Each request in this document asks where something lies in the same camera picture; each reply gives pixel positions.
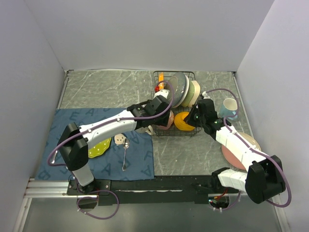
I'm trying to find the orange bowl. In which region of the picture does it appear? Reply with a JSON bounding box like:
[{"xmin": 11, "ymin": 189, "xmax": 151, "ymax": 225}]
[{"xmin": 174, "ymin": 112, "xmax": 195, "ymax": 131}]

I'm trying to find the green square panda dish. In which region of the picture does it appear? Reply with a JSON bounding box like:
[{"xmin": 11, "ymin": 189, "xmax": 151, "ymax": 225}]
[{"xmin": 181, "ymin": 81, "xmax": 195, "ymax": 107}]

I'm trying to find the pink plastic cup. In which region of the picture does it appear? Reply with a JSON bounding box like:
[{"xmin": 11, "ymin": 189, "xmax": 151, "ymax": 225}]
[{"xmin": 157, "ymin": 111, "xmax": 174, "ymax": 130}]

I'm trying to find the light blue mug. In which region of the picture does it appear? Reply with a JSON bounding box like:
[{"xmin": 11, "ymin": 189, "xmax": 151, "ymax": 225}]
[{"xmin": 219, "ymin": 98, "xmax": 238, "ymax": 120}]

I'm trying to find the cream square cartoon dish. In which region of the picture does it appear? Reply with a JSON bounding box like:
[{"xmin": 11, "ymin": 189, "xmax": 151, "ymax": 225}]
[{"xmin": 188, "ymin": 80, "xmax": 200, "ymax": 107}]

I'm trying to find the orange polka dot plate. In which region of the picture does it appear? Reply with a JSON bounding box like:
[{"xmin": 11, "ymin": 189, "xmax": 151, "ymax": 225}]
[{"xmin": 158, "ymin": 72, "xmax": 164, "ymax": 82}]

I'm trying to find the blue floral plate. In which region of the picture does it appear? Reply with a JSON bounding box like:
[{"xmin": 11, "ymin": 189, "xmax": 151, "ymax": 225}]
[{"xmin": 165, "ymin": 72, "xmax": 186, "ymax": 108}]

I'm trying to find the teal rim white plate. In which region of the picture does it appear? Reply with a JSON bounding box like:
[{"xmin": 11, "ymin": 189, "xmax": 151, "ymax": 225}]
[{"xmin": 180, "ymin": 75, "xmax": 190, "ymax": 107}]

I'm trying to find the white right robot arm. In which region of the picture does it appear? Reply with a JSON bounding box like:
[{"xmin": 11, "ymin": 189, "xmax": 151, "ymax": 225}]
[{"xmin": 185, "ymin": 99, "xmax": 286, "ymax": 203}]

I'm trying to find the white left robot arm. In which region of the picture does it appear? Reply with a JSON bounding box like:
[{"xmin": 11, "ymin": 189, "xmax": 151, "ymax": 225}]
[{"xmin": 55, "ymin": 95, "xmax": 173, "ymax": 194}]

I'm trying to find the green-inside floral mug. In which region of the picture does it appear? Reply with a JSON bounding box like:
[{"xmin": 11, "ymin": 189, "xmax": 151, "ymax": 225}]
[{"xmin": 136, "ymin": 126, "xmax": 155, "ymax": 136}]

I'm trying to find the silver spoon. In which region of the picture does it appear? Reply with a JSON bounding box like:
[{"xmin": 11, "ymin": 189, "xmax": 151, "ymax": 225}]
[{"xmin": 122, "ymin": 138, "xmax": 130, "ymax": 171}]

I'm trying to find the pink white round plate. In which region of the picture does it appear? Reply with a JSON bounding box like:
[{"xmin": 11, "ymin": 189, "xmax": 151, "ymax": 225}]
[{"xmin": 221, "ymin": 132, "xmax": 262, "ymax": 170}]

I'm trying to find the cartoon mouse spoon rest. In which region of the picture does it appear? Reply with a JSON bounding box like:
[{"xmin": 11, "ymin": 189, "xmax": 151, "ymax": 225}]
[{"xmin": 114, "ymin": 134, "xmax": 127, "ymax": 145}]

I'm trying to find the blue letter-print cloth mat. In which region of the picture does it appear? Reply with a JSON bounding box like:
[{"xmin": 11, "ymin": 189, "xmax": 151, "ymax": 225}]
[{"xmin": 35, "ymin": 108, "xmax": 154, "ymax": 181}]

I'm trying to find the green polka dot plate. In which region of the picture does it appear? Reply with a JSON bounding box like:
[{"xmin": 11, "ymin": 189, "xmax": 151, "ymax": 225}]
[{"xmin": 88, "ymin": 138, "xmax": 112, "ymax": 159}]

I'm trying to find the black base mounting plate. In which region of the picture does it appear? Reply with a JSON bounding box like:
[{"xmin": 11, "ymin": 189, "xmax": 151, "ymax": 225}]
[{"xmin": 67, "ymin": 175, "xmax": 238, "ymax": 206}]

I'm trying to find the silver fork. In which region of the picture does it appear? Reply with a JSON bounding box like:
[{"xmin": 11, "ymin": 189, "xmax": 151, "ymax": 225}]
[{"xmin": 51, "ymin": 150, "xmax": 58, "ymax": 164}]

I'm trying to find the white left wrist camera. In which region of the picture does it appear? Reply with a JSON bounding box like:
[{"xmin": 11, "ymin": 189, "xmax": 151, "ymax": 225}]
[{"xmin": 154, "ymin": 89, "xmax": 169, "ymax": 99}]

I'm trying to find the black wire dish rack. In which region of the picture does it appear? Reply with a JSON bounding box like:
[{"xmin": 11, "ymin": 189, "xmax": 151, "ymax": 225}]
[{"xmin": 152, "ymin": 71, "xmax": 202, "ymax": 137}]

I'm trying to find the aluminium rail frame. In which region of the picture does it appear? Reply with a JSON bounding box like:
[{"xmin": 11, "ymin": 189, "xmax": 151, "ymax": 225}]
[{"xmin": 23, "ymin": 177, "xmax": 80, "ymax": 199}]

